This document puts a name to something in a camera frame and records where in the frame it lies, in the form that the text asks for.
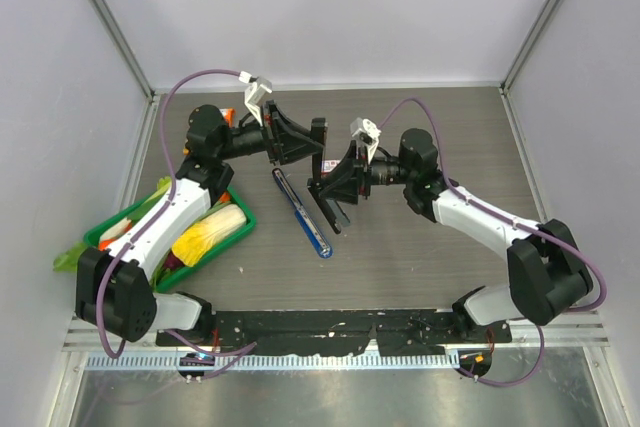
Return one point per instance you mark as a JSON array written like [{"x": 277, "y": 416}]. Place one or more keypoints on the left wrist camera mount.
[{"x": 257, "y": 87}]

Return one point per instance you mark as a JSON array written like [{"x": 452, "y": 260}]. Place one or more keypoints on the candy snack bag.
[{"x": 229, "y": 115}]

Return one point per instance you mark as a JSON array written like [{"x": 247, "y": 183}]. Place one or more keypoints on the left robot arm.
[{"x": 113, "y": 286}]

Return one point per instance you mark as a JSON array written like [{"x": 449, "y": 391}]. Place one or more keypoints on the napa cabbage toy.
[{"x": 207, "y": 233}]

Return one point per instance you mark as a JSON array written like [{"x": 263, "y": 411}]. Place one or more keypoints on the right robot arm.
[{"x": 546, "y": 274}]

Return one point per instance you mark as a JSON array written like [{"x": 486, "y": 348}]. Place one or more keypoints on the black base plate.
[{"x": 339, "y": 333}]

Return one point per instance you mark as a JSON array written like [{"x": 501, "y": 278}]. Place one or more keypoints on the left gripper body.
[{"x": 271, "y": 133}]

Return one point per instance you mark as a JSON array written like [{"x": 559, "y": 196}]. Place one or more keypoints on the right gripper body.
[{"x": 364, "y": 172}]

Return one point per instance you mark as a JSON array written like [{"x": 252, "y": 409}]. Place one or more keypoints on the green leafy vegetable toy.
[{"x": 67, "y": 261}]

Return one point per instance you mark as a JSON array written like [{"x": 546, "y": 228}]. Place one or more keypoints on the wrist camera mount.
[
  {"x": 366, "y": 134},
  {"x": 257, "y": 87}
]

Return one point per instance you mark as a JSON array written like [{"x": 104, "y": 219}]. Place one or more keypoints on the green plastic tray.
[{"x": 170, "y": 271}]

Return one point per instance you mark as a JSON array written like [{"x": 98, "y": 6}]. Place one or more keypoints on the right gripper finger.
[
  {"x": 342, "y": 172},
  {"x": 343, "y": 193}
]

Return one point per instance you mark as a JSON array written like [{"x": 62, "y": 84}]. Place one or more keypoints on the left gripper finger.
[
  {"x": 289, "y": 133},
  {"x": 294, "y": 150}
]

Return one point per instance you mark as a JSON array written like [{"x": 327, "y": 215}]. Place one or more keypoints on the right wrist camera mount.
[{"x": 366, "y": 134}]

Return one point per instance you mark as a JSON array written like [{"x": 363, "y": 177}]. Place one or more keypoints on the white radish toy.
[{"x": 116, "y": 231}]

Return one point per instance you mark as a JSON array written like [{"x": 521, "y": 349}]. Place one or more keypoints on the red white staple box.
[{"x": 329, "y": 165}]

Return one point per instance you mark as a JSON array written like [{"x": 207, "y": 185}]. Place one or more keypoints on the blue stapler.
[{"x": 317, "y": 239}]

